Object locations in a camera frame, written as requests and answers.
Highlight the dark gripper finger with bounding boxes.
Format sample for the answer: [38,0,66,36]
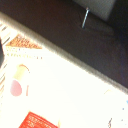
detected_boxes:
[0,35,5,66]

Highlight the white box with pink spot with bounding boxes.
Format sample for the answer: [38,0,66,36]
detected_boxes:
[0,0,128,92]

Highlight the colourful patterned cardboard box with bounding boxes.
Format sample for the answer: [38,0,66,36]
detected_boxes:
[0,12,128,128]

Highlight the silver drawer handle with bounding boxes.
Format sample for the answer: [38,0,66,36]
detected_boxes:
[81,6,91,30]

